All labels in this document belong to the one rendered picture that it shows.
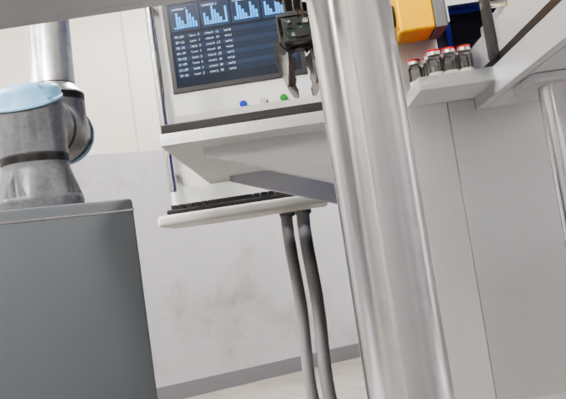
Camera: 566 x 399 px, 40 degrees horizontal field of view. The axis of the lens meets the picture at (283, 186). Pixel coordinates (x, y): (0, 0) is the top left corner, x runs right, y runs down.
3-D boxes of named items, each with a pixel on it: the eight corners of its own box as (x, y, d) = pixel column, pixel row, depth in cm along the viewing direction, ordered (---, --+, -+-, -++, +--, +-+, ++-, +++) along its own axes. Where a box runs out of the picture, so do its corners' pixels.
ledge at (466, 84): (494, 94, 122) (493, 82, 122) (517, 76, 109) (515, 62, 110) (407, 108, 122) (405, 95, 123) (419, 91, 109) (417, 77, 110)
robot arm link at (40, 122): (-14, 158, 129) (-23, 80, 130) (18, 167, 143) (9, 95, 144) (56, 148, 129) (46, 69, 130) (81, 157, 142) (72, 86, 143)
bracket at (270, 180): (379, 210, 185) (371, 156, 186) (380, 209, 182) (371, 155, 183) (238, 231, 185) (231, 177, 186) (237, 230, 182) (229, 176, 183)
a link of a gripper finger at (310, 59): (313, 93, 144) (301, 46, 144) (313, 99, 149) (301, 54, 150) (329, 88, 144) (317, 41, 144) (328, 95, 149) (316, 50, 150)
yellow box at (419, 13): (440, 39, 122) (432, -6, 122) (448, 25, 115) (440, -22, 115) (392, 45, 122) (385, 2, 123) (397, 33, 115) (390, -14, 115)
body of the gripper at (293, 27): (278, 46, 143) (269, -17, 144) (280, 58, 151) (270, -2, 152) (319, 40, 143) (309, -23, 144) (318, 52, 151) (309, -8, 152)
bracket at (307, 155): (408, 194, 135) (396, 122, 136) (410, 194, 132) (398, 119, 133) (216, 223, 135) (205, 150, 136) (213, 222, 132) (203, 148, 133)
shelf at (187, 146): (399, 156, 194) (397, 148, 194) (455, 103, 124) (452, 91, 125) (210, 183, 195) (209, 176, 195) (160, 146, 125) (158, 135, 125)
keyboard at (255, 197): (317, 196, 216) (316, 187, 216) (317, 192, 202) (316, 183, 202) (177, 217, 217) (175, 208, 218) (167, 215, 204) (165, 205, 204)
